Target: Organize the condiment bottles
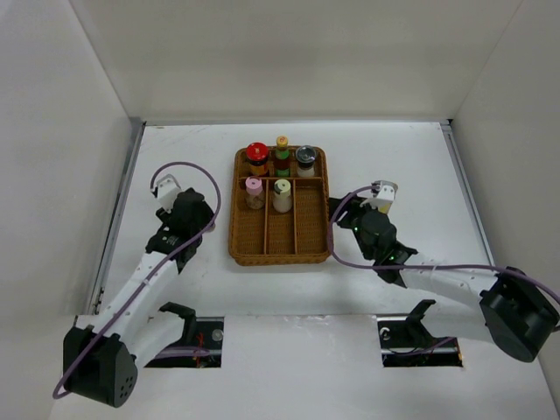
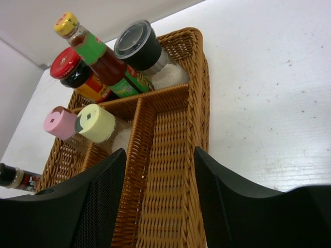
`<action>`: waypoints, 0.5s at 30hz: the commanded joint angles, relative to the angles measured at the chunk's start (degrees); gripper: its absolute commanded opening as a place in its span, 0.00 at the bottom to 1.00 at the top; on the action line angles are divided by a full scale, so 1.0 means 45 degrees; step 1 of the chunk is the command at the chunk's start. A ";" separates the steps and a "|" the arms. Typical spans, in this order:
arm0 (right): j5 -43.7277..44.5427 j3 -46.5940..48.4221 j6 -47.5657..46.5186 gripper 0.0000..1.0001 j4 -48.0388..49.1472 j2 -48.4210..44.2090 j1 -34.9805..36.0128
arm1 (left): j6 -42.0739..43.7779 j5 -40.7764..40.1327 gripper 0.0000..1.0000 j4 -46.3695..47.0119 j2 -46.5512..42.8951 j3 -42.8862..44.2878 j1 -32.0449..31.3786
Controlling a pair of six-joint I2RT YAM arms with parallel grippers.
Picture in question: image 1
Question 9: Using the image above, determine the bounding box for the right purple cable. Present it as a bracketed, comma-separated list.
[325, 185, 560, 307]

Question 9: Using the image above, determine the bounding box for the purple cable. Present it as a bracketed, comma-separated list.
[325, 185, 560, 307]
[52, 161, 222, 400]

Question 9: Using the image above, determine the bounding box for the green label yellow cap bottle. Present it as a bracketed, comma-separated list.
[274, 136, 291, 178]

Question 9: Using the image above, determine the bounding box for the yellow lid spice jar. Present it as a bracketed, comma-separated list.
[272, 178, 292, 214]

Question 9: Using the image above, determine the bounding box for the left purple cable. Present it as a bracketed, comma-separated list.
[52, 161, 222, 400]

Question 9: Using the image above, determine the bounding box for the pink lid spice jar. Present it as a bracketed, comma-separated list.
[245, 176, 266, 210]

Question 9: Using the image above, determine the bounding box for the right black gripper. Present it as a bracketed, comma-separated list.
[327, 192, 382, 261]

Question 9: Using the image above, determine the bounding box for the red lid sauce jar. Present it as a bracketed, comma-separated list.
[245, 142, 270, 177]

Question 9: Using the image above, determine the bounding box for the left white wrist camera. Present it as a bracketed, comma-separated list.
[150, 174, 182, 213]

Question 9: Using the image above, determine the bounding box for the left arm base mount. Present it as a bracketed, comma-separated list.
[146, 303, 225, 368]

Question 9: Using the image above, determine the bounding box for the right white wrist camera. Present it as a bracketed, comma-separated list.
[371, 180, 398, 211]

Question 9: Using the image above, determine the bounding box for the grey lid white shaker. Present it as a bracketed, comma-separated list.
[295, 145, 318, 178]

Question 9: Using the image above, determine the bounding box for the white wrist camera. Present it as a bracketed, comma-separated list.
[150, 174, 182, 213]
[371, 180, 398, 211]

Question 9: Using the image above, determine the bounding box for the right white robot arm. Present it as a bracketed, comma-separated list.
[328, 193, 559, 362]

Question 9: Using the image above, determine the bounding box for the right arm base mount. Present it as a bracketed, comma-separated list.
[377, 299, 463, 368]

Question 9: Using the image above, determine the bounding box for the brown wicker divided basket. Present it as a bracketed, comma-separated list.
[228, 147, 330, 266]

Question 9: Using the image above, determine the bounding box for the small yellow label bottle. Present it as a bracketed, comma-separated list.
[377, 197, 394, 214]

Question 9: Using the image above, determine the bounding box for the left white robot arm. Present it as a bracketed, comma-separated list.
[52, 188, 216, 408]

